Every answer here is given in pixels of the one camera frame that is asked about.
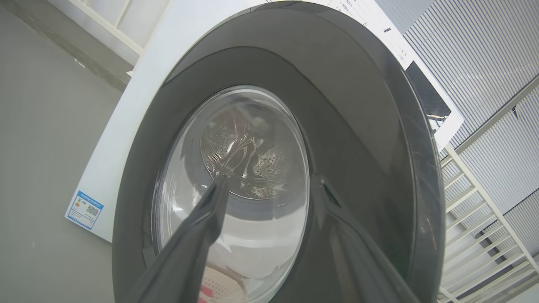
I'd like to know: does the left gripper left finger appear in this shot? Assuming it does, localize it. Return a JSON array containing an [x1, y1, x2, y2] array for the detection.
[[126, 175, 230, 303]]

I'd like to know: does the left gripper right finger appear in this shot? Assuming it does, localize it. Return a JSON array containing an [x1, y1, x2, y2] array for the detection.
[[311, 175, 422, 303]]

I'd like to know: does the black round glass washer door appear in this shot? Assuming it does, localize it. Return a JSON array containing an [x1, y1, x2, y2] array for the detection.
[[112, 1, 446, 303]]

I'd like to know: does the steel washer drum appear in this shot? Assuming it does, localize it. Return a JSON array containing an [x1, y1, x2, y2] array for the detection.
[[200, 109, 310, 200]]

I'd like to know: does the white front-load washing machine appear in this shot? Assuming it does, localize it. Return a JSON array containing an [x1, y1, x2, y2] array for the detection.
[[64, 0, 464, 244]]

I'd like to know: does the black display panel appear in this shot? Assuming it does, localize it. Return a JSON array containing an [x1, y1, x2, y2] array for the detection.
[[405, 60, 452, 137]]

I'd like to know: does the blue energy label sticker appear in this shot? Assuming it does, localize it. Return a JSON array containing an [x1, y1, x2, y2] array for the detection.
[[64, 190, 104, 230]]

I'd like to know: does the white metal rack frame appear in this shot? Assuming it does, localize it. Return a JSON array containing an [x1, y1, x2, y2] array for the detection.
[[437, 144, 539, 303]]

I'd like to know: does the white window frame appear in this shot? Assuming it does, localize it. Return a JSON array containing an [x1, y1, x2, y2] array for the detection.
[[46, 0, 169, 66]]

